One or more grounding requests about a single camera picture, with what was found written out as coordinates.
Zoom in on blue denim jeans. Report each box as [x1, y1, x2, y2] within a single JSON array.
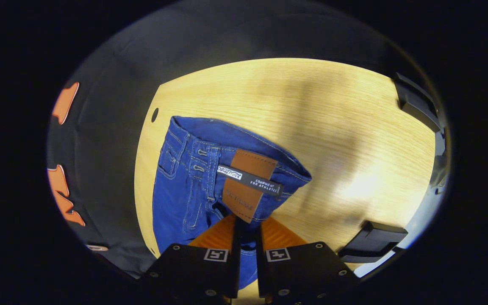
[[152, 116, 312, 291]]

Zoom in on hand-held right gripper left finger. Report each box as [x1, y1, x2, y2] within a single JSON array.
[[140, 214, 242, 304]]

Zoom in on black office chair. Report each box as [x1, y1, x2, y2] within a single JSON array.
[[337, 72, 450, 265]]

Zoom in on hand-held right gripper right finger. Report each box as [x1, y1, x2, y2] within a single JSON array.
[[255, 217, 360, 305]]

